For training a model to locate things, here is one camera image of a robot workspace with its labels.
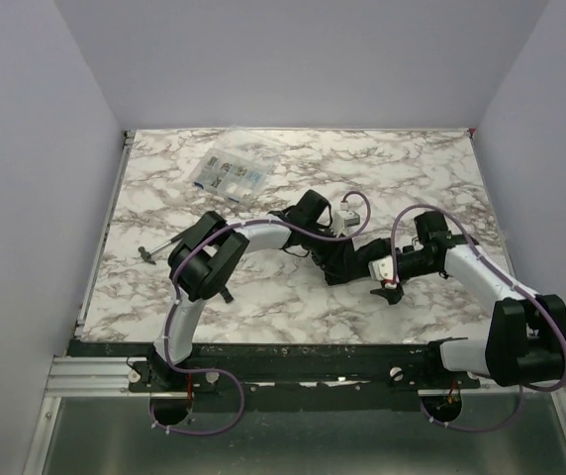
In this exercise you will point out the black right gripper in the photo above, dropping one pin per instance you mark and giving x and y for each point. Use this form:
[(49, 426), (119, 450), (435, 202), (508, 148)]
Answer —
[(404, 274)]

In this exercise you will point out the dark green folding umbrella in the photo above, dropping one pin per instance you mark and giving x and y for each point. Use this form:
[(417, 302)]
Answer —
[(341, 262)]

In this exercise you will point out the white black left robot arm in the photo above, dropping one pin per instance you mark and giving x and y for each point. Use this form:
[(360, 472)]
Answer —
[(203, 261)]

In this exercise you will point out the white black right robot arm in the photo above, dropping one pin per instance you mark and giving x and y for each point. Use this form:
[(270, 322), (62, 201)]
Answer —
[(526, 341)]

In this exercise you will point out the black rubber mallet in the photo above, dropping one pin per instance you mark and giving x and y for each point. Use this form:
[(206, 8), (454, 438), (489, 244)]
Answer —
[(227, 296)]

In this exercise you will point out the clear plastic screw organizer box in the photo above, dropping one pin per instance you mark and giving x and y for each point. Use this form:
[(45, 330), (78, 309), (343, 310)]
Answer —
[(229, 175)]

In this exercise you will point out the small steel claw hammer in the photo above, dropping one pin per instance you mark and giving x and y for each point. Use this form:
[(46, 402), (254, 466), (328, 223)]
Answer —
[(148, 255)]

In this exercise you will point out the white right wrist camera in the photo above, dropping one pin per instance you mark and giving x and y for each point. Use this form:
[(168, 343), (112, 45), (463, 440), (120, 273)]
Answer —
[(382, 270)]

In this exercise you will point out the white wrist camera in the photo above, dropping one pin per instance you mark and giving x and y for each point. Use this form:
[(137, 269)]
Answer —
[(382, 270), (342, 221)]

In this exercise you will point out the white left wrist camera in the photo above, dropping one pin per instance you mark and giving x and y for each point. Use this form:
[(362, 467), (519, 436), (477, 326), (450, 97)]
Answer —
[(342, 221)]

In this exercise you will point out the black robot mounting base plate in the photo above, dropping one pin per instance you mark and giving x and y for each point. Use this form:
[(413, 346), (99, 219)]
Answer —
[(277, 377)]

